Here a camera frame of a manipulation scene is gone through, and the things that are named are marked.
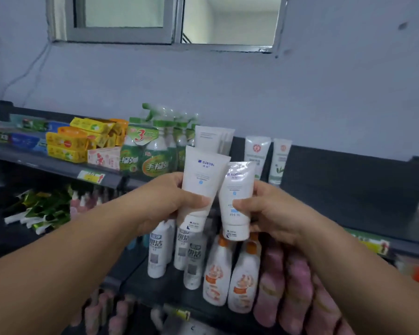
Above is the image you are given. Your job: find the person's left hand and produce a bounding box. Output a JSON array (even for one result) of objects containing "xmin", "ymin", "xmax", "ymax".
[{"xmin": 132, "ymin": 172, "xmax": 212, "ymax": 238}]

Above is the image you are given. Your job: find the person's right hand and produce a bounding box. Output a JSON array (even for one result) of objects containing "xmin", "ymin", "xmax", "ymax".
[{"xmin": 232, "ymin": 180, "xmax": 318, "ymax": 247}]

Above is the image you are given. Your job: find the dark grey shelf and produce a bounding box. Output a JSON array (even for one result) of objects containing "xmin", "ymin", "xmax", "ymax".
[{"xmin": 0, "ymin": 100, "xmax": 419, "ymax": 335}]

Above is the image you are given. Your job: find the row of green-leaf tubes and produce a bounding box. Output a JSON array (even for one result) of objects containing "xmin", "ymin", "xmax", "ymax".
[{"xmin": 244, "ymin": 135, "xmax": 293, "ymax": 185}]

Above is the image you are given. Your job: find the person's left forearm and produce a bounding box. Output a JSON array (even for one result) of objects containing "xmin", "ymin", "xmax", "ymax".
[{"xmin": 0, "ymin": 202, "xmax": 151, "ymax": 335}]

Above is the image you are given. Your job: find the person's right forearm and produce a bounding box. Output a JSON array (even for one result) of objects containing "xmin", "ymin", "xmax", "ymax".
[{"xmin": 297, "ymin": 219, "xmax": 419, "ymax": 335}]

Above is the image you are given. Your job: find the green spray cleaner twin pack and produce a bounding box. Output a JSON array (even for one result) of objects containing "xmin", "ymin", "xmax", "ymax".
[
  {"xmin": 120, "ymin": 102, "xmax": 170, "ymax": 178},
  {"xmin": 187, "ymin": 114, "xmax": 200, "ymax": 147},
  {"xmin": 166, "ymin": 111, "xmax": 179, "ymax": 171},
  {"xmin": 176, "ymin": 113, "xmax": 189, "ymax": 171}
]

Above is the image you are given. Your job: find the pink white floral box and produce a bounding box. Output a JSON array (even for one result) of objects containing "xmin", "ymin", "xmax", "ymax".
[{"xmin": 87, "ymin": 146, "xmax": 121, "ymax": 171}]

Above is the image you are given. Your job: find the green yellow price tag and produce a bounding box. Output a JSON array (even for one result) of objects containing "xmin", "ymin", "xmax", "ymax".
[{"xmin": 345, "ymin": 228, "xmax": 392, "ymax": 256}]

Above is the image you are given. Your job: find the stack of yellow boxes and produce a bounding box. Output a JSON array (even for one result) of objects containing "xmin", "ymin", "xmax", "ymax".
[{"xmin": 46, "ymin": 117, "xmax": 129, "ymax": 164}]

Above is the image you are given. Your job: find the green leafy packet bundle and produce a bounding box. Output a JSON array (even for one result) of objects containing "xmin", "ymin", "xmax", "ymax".
[{"xmin": 4, "ymin": 186, "xmax": 72, "ymax": 236}]

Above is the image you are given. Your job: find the row of pink tall bottles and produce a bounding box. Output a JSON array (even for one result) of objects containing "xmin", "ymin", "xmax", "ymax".
[{"xmin": 69, "ymin": 289, "xmax": 137, "ymax": 335}]

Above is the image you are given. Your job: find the blue toothpaste box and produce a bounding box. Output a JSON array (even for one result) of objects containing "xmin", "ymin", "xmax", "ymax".
[{"xmin": 9, "ymin": 133, "xmax": 48, "ymax": 152}]

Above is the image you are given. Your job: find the teal toothpaste box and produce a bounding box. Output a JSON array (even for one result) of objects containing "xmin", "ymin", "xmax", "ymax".
[{"xmin": 10, "ymin": 114, "xmax": 49, "ymax": 132}]

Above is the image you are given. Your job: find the grey framed window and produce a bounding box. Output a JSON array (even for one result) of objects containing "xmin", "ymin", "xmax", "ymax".
[{"xmin": 47, "ymin": 0, "xmax": 289, "ymax": 53}]

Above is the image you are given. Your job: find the thin wall cable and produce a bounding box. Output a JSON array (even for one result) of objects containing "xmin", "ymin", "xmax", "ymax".
[{"xmin": 1, "ymin": 43, "xmax": 51, "ymax": 101}]

